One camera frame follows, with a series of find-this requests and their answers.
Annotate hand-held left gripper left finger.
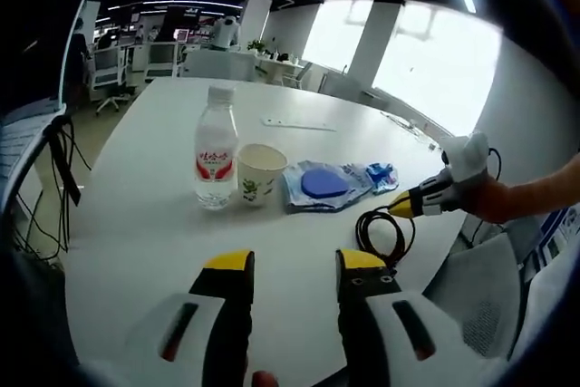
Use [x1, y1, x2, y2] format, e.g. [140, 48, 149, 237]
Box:
[90, 248, 256, 383]

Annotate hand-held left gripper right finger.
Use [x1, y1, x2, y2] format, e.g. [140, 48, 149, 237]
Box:
[335, 247, 496, 383]

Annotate blue tissue packet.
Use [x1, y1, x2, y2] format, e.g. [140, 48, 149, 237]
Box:
[365, 161, 401, 194]

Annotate blue mask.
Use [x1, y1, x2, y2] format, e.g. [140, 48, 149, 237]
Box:
[282, 160, 375, 216]

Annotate white paper cup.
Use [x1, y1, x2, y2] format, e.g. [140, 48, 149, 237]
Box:
[237, 142, 289, 208]

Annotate clear water bottle red label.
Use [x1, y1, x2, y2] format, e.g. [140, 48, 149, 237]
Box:
[194, 84, 241, 212]

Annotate person's right hand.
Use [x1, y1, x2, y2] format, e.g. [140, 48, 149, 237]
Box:
[459, 175, 517, 226]

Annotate person's left hand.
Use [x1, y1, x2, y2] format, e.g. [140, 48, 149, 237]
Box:
[251, 370, 278, 387]

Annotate white table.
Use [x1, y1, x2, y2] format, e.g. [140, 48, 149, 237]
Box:
[63, 77, 472, 379]

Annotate grey mesh office chair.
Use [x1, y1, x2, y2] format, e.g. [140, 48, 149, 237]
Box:
[420, 231, 523, 357]

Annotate white table socket panel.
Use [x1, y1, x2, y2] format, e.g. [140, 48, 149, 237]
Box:
[260, 116, 338, 132]

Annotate white printed clothing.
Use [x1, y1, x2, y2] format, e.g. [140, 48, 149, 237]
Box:
[511, 203, 580, 352]

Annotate white desk partition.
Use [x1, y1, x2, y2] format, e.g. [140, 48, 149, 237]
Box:
[183, 50, 257, 82]

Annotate white office chair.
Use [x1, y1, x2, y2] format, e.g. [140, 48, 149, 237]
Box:
[89, 48, 137, 112]

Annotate open laptop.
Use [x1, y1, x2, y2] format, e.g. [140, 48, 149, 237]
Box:
[0, 0, 95, 189]

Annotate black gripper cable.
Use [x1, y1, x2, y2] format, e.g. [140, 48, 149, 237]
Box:
[486, 146, 504, 180]

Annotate black hanging cables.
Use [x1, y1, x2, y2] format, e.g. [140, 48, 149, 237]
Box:
[8, 114, 94, 261]

